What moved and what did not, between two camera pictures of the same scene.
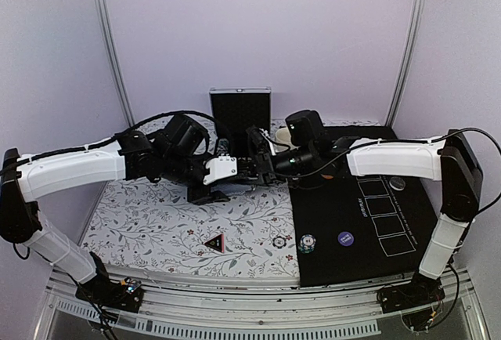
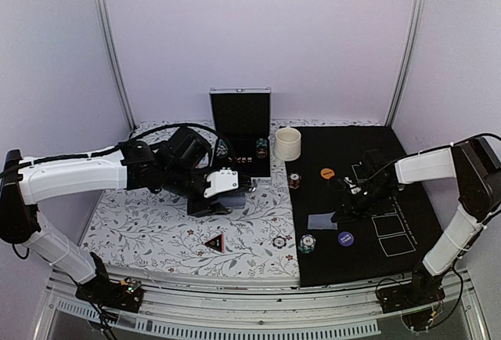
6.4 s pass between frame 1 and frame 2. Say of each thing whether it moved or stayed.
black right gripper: moved
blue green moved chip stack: stayed
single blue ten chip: stayed
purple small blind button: stayed
